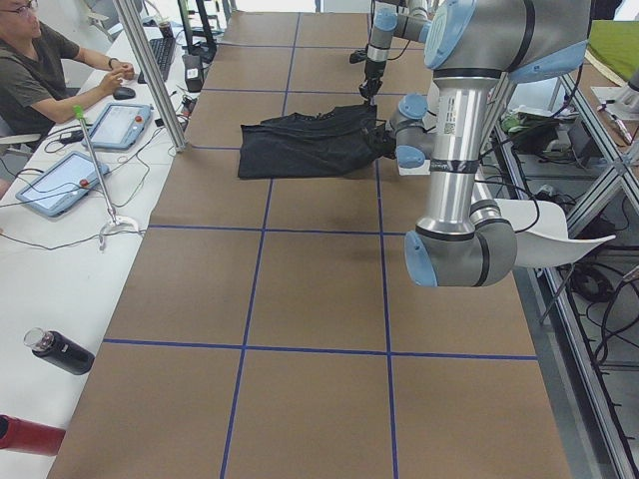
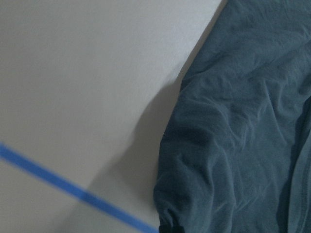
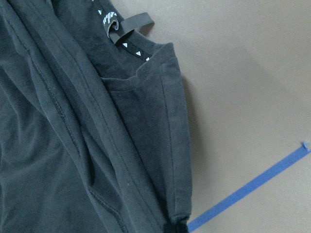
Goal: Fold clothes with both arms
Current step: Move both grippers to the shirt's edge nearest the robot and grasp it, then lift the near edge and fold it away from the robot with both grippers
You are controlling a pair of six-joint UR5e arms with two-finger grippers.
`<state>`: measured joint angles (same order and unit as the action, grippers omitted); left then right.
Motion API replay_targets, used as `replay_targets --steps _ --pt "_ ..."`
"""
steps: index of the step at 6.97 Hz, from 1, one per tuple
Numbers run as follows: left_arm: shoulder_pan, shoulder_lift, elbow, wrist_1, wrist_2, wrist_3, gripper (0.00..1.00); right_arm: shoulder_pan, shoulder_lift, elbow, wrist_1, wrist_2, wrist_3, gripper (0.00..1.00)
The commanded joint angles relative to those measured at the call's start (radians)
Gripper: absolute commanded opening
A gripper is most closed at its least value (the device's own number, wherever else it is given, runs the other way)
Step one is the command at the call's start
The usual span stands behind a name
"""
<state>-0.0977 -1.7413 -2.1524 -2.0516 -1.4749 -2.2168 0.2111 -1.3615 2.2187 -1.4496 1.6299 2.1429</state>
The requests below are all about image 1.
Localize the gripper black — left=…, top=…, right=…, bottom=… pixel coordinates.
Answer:
left=366, top=124, right=396, bottom=160
left=358, top=59, right=385, bottom=105

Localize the black graphic t-shirt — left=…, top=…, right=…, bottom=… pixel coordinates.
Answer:
left=238, top=104, right=383, bottom=180

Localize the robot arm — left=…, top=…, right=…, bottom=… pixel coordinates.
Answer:
left=360, top=1, right=592, bottom=287
left=358, top=0, right=432, bottom=105

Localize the white plastic chair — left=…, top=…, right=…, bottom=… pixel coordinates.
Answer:
left=495, top=199, right=616, bottom=268

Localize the black keyboard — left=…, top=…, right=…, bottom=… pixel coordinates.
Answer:
left=149, top=37, right=176, bottom=82

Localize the black computer mouse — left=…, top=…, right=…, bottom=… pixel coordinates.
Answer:
left=113, top=87, right=136, bottom=101

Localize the far teach pendant tablet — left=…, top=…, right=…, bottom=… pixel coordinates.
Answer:
left=89, top=102, right=152, bottom=151

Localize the teach pendant tablet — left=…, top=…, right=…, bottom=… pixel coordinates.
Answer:
left=89, top=102, right=152, bottom=151
left=15, top=152, right=99, bottom=218

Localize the reacher grabber tool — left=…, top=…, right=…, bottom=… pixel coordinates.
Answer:
left=73, top=105, right=142, bottom=252

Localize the near teach pendant tablet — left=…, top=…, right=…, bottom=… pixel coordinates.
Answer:
left=15, top=152, right=99, bottom=218

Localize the seated person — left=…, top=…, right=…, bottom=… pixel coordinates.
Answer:
left=1, top=1, right=135, bottom=137

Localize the black water bottle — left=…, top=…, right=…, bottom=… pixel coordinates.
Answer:
left=23, top=327, right=95, bottom=375

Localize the red bottle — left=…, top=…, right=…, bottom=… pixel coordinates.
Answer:
left=1, top=414, right=66, bottom=456

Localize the aluminium frame post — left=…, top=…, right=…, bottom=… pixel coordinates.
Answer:
left=114, top=0, right=187, bottom=153

